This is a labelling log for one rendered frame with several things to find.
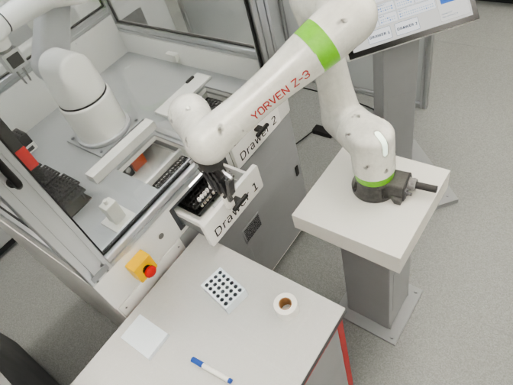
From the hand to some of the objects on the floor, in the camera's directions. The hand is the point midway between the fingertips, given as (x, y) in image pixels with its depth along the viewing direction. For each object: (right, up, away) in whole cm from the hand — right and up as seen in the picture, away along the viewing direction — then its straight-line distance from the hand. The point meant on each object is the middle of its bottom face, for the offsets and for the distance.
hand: (227, 199), depth 136 cm
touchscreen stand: (+88, +8, +109) cm, 140 cm away
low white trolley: (+10, -92, +45) cm, 103 cm away
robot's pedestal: (+66, -49, +66) cm, 105 cm away
